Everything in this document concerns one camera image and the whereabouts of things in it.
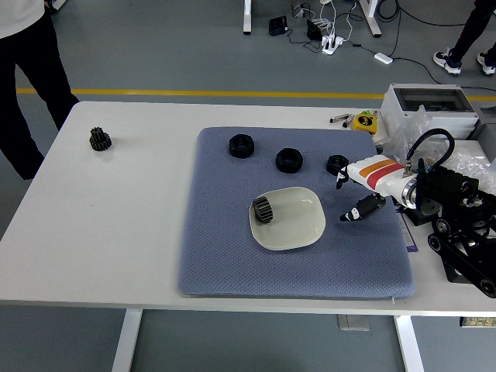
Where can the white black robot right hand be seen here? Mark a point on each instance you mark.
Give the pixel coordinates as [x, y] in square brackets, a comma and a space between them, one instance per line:
[377, 174]

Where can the large black gear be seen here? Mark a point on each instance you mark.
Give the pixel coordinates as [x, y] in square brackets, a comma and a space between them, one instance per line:
[263, 210]

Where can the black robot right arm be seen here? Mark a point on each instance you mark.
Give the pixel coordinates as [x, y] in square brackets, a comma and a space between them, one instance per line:
[449, 182]

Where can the small black hex nut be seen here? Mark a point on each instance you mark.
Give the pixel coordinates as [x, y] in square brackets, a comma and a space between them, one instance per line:
[334, 162]

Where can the medium black hex nut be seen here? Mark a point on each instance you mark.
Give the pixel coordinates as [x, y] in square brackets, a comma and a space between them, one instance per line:
[288, 160]

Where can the large black hex nut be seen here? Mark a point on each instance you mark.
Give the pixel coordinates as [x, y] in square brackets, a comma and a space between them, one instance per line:
[241, 146]

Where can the grey table control box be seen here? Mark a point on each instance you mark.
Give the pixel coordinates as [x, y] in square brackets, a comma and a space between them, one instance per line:
[353, 322]

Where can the black charger box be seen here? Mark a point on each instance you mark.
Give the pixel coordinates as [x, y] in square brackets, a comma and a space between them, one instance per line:
[314, 30]

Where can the yellow black tape measure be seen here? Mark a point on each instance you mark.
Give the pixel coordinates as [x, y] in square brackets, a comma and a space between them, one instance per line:
[364, 122]

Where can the clear plastic bag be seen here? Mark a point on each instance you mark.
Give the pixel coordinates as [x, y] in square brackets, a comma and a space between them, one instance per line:
[412, 124]

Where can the purple-edged paper sheet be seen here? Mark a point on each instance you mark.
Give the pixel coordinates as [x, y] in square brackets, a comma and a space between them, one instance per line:
[410, 240]

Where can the clear bag of small parts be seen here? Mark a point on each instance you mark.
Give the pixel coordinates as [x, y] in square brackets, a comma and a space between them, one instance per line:
[470, 162]

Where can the white square dish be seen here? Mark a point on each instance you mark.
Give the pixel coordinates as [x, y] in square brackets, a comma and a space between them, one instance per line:
[298, 224]

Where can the white flat adapter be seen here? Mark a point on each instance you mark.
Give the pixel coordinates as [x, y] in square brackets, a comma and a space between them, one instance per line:
[383, 58]

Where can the white power strip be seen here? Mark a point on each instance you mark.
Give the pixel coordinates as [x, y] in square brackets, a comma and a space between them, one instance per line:
[332, 43]

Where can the white desk leg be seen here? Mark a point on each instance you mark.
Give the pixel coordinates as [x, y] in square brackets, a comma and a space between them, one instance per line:
[248, 17]
[370, 17]

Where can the person in dark trousers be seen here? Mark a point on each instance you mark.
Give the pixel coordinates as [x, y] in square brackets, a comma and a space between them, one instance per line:
[467, 35]

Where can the white table leg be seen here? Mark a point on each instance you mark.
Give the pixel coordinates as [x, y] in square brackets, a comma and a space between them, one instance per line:
[128, 341]
[410, 345]

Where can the black power adapter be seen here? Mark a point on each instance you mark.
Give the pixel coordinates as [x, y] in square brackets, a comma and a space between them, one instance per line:
[278, 26]

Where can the blue-grey textured mat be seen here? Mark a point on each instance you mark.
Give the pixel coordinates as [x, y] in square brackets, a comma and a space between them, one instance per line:
[217, 252]

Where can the white table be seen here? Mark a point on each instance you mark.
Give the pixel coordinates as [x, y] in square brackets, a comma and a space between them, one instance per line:
[116, 232]

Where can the black double stepped gear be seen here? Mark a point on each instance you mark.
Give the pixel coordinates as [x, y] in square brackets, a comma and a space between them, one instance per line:
[100, 140]

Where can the person with white shoes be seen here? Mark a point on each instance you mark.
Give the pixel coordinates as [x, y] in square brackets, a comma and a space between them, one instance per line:
[27, 77]

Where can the grey electrical enclosure box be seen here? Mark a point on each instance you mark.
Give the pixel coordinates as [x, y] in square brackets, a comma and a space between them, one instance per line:
[395, 104]

